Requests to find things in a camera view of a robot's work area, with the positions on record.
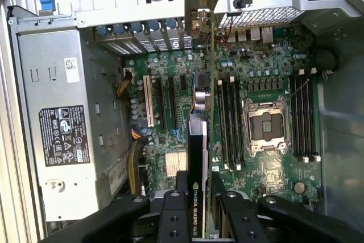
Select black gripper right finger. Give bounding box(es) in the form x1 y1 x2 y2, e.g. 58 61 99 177
212 171 364 243

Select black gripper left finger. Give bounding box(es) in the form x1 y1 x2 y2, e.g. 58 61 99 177
39 170 191 243

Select silver chipset heatsink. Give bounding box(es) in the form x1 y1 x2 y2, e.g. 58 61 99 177
164 151 189 176

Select round coin battery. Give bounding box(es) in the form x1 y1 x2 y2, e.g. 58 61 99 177
293 182 307 195

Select CPU socket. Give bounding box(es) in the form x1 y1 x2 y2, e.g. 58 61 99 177
242 96 291 159

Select metal socket cover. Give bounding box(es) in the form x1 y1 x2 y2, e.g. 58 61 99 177
243 97 290 157

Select long black expansion slot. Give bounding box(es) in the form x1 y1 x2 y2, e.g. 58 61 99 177
155 76 168 130
168 76 179 129

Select white expansion slot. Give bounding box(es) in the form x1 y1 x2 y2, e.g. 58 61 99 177
143 75 156 127

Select grey open PC case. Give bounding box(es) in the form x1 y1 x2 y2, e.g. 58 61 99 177
5 0 364 243

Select silver power supply unit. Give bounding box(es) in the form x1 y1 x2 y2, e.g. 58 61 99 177
16 28 129 223

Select green motherboard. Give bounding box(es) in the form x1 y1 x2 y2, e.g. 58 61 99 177
122 25 324 207

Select yellow power wire bundle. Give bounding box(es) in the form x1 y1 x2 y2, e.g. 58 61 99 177
126 125 149 195

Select braided yellow black wire bundle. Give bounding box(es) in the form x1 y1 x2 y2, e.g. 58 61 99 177
115 68 135 100

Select thin wire locking lever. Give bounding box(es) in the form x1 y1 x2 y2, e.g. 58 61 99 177
286 77 311 103

